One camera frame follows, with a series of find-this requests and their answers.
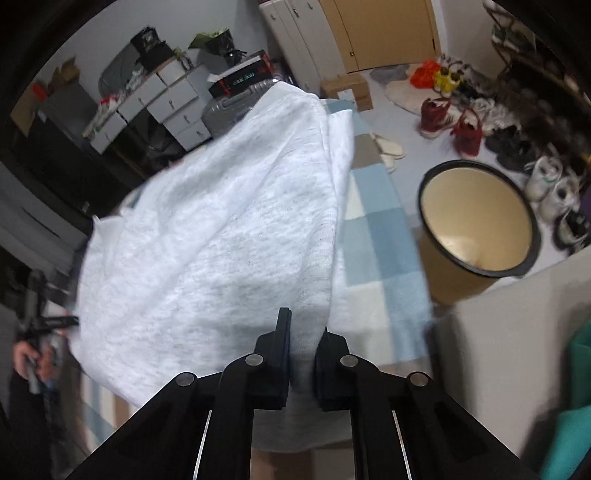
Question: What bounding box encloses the yellow bucket with black rim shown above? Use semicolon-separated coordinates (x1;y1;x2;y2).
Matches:
418;160;542;306

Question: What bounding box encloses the white wardrobe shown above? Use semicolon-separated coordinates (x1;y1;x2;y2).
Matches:
259;0;347;100

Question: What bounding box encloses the open cardboard box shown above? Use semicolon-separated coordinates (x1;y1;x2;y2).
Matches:
32;56;78;100

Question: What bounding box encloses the light grey hoodie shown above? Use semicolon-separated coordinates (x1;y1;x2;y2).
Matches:
74;83;356;450

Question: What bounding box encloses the person's left hand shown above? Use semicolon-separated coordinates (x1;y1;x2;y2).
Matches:
14;342;58;384

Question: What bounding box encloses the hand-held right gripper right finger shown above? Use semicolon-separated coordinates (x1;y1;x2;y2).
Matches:
314;327;541;480

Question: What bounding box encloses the orange plastic bag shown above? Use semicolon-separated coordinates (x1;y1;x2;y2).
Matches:
410;59;439;89

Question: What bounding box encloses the row of assorted shoes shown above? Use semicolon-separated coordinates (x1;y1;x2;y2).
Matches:
418;53;591;254

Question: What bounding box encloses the person's left forearm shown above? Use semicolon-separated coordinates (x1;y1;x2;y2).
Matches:
0;369;70;480

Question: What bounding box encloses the round beige rug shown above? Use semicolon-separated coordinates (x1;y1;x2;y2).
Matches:
385;76;444;121

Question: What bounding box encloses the checkered blanket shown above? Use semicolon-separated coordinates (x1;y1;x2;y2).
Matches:
78;97;435;462

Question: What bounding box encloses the black box with red trim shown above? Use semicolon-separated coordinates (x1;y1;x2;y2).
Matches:
208;58;273;97

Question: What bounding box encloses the brown cardboard box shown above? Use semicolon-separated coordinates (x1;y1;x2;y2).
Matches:
320;74;374;110

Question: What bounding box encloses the wooden door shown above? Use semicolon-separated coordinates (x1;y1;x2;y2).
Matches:
318;0;439;73

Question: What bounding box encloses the silver suitcase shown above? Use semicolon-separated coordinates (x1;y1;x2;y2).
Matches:
201;78;287;139

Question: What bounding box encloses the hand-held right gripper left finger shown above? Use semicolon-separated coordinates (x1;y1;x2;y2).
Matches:
65;307;293;480

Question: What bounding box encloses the white drawer cabinet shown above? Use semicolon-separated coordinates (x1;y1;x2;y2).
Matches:
83;65;218;155

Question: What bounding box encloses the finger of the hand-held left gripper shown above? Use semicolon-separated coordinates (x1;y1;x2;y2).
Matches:
44;315;80;333

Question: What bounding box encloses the metal shoe rack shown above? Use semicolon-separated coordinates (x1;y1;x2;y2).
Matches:
482;0;591;153

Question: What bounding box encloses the teal cloth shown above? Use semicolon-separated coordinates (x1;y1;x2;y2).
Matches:
540;408;591;480

